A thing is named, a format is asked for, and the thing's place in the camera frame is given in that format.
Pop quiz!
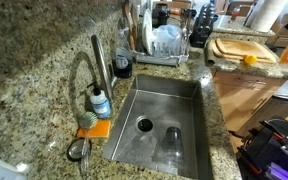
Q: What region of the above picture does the yellow rubber duck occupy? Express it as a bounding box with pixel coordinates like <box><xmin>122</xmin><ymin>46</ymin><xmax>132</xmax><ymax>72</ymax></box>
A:
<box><xmin>242</xmin><ymin>54</ymin><xmax>259</xmax><ymax>66</ymax></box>

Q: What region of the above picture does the metal cabinet handle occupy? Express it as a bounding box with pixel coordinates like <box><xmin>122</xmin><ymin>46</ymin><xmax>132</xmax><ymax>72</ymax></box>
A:
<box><xmin>250</xmin><ymin>97</ymin><xmax>269</xmax><ymax>115</ymax></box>
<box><xmin>249</xmin><ymin>80</ymin><xmax>269</xmax><ymax>87</ymax></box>

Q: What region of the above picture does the orange sponge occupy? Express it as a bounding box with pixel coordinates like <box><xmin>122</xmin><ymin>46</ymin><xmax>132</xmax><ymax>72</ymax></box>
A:
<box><xmin>76</xmin><ymin>119</ymin><xmax>112</xmax><ymax>139</ymax></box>

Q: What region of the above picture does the red bottle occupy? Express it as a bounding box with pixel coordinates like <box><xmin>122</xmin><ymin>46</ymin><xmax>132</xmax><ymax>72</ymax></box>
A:
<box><xmin>230</xmin><ymin>4</ymin><xmax>242</xmax><ymax>23</ymax></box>

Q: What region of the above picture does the white plastic object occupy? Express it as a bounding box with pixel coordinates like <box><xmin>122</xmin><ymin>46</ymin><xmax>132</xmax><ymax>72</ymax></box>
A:
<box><xmin>0</xmin><ymin>151</ymin><xmax>29</xmax><ymax>180</ymax></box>

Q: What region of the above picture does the orange and black clamp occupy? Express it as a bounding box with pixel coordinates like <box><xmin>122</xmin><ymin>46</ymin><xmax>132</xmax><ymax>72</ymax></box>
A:
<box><xmin>238</xmin><ymin>146</ymin><xmax>265</xmax><ymax>176</ymax></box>

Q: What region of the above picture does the wooden spoon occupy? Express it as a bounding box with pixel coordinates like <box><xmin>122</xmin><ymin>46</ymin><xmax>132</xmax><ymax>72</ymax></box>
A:
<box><xmin>131</xmin><ymin>3</ymin><xmax>141</xmax><ymax>51</ymax></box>
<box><xmin>122</xmin><ymin>0</ymin><xmax>134</xmax><ymax>51</ymax></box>

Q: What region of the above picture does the soap dispenser with blue label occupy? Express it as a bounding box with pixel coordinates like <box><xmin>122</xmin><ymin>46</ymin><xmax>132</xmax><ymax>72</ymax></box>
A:
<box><xmin>86</xmin><ymin>81</ymin><xmax>113</xmax><ymax>120</ymax></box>

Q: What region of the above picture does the small wooden cutting board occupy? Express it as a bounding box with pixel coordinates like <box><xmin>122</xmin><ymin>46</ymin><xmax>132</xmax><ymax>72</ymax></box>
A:
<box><xmin>215</xmin><ymin>37</ymin><xmax>272</xmax><ymax>62</ymax></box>

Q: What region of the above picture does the large wooden cutting board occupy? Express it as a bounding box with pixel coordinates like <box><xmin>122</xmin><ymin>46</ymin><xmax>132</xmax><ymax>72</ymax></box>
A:
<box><xmin>206</xmin><ymin>39</ymin><xmax>279</xmax><ymax>65</ymax></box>

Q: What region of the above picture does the grey dish rack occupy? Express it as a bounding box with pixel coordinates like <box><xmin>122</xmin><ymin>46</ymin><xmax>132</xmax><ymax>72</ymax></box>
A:
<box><xmin>130</xmin><ymin>49</ymin><xmax>190</xmax><ymax>68</ymax></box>

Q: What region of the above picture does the dish brush with clear handle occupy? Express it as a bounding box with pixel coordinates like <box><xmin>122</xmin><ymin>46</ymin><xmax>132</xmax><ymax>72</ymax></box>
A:
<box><xmin>78</xmin><ymin>111</ymin><xmax>99</xmax><ymax>178</ymax></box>

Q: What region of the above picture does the wooden cabinet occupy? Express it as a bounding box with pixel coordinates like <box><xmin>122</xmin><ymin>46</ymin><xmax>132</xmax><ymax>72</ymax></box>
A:
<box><xmin>212</xmin><ymin>69</ymin><xmax>288</xmax><ymax>134</ymax></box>

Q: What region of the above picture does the stainless steel sink basin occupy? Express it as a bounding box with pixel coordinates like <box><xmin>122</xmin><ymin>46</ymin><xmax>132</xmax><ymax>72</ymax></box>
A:
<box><xmin>102</xmin><ymin>73</ymin><xmax>216</xmax><ymax>180</ymax></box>

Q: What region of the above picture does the clear plastic container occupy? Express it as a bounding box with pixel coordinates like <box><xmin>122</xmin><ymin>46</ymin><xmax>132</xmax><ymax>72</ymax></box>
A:
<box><xmin>152</xmin><ymin>23</ymin><xmax>184</xmax><ymax>58</ymax></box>

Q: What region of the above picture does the black kitchen appliance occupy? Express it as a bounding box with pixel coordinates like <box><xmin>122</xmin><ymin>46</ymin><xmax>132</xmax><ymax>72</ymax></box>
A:
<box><xmin>151</xmin><ymin>2</ymin><xmax>171</xmax><ymax>29</ymax></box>

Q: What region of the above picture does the clear glass jar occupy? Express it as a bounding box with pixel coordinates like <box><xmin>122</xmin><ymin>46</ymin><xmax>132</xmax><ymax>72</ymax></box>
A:
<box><xmin>163</xmin><ymin>126</ymin><xmax>186</xmax><ymax>165</ymax></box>

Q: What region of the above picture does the metal sink stopper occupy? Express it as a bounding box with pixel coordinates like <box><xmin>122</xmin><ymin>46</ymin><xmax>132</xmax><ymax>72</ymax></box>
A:
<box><xmin>66</xmin><ymin>138</ymin><xmax>93</xmax><ymax>163</ymax></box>

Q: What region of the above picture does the black knife block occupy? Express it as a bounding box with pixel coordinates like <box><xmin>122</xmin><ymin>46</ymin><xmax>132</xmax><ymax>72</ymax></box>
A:
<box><xmin>189</xmin><ymin>3</ymin><xmax>219</xmax><ymax>49</ymax></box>

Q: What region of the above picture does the black robot cart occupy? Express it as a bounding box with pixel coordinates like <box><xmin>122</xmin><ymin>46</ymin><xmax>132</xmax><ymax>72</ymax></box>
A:
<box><xmin>236</xmin><ymin>115</ymin><xmax>288</xmax><ymax>180</ymax></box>

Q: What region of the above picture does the white paper towel roll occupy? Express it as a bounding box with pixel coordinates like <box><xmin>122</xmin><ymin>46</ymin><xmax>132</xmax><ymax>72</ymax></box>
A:
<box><xmin>249</xmin><ymin>0</ymin><xmax>288</xmax><ymax>34</ymax></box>

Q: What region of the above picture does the white plate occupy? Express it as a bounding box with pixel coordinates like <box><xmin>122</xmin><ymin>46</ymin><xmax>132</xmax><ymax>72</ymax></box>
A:
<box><xmin>141</xmin><ymin>8</ymin><xmax>154</xmax><ymax>56</ymax></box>

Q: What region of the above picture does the chrome arched faucet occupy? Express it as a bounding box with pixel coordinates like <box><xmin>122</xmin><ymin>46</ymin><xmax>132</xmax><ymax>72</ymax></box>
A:
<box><xmin>90</xmin><ymin>34</ymin><xmax>119</xmax><ymax>102</ymax></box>

